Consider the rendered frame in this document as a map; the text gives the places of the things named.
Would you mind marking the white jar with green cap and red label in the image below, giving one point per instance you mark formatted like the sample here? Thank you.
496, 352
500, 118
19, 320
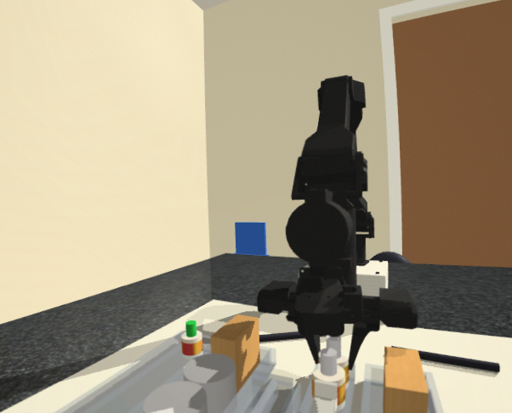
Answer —
191, 341

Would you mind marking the white cylinder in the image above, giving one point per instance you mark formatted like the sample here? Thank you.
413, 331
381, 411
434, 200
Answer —
177, 397
216, 373

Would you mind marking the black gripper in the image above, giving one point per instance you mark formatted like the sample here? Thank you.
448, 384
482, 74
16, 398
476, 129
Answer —
395, 308

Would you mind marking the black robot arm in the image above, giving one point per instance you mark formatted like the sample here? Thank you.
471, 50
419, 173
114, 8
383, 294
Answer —
334, 210

